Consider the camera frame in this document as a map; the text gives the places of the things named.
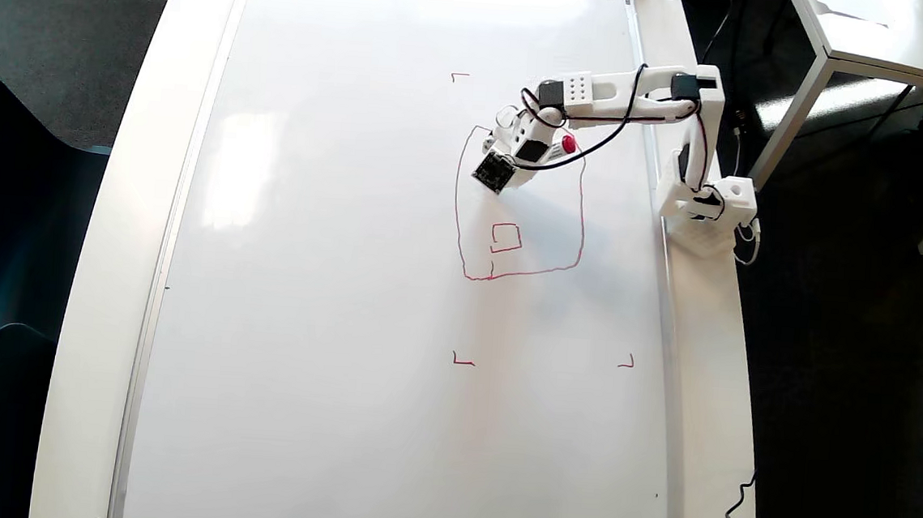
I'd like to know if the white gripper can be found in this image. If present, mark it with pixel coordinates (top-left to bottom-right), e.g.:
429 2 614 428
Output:
479 105 580 197

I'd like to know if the large whiteboard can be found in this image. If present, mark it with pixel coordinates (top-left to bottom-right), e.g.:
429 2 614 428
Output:
106 0 722 518

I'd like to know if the white side table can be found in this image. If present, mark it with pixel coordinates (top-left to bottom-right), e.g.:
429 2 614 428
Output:
767 0 923 255

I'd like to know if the dark blue chair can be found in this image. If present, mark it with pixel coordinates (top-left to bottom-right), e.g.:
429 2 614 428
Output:
0 44 119 518

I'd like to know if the black camera circuit board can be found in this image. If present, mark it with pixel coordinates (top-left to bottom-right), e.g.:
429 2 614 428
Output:
471 149 518 197

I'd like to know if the black camera cable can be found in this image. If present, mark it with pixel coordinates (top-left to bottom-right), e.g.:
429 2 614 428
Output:
520 0 734 184

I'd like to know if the short white cable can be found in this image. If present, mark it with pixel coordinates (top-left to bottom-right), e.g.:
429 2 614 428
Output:
733 217 763 267

